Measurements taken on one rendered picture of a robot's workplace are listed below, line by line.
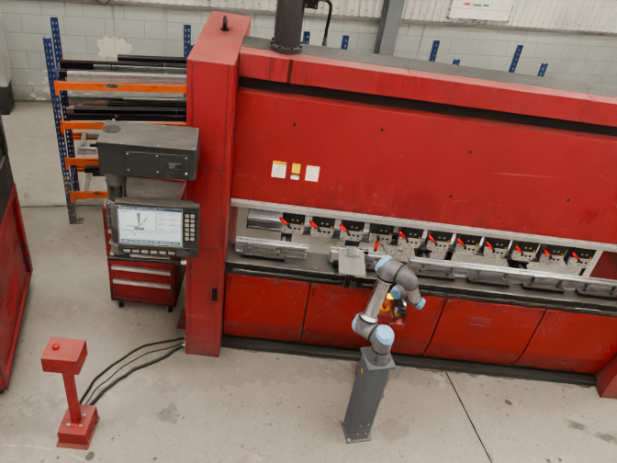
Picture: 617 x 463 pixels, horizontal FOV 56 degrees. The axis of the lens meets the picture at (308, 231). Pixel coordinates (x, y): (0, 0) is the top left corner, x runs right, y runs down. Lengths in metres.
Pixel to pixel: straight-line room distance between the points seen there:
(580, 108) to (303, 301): 2.17
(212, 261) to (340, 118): 1.26
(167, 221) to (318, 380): 1.84
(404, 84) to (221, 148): 1.09
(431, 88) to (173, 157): 1.48
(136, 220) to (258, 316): 1.40
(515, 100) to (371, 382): 1.88
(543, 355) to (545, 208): 1.31
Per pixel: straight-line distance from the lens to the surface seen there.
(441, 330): 4.47
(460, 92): 3.48
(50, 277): 5.30
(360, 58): 3.50
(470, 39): 8.71
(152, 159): 3.12
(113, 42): 7.69
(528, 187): 3.93
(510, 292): 4.34
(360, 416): 3.99
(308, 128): 3.51
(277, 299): 4.18
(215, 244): 3.79
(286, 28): 3.36
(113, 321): 4.84
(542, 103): 3.64
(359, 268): 3.90
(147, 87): 5.10
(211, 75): 3.20
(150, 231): 3.36
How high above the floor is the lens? 3.47
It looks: 37 degrees down
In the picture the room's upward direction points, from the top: 9 degrees clockwise
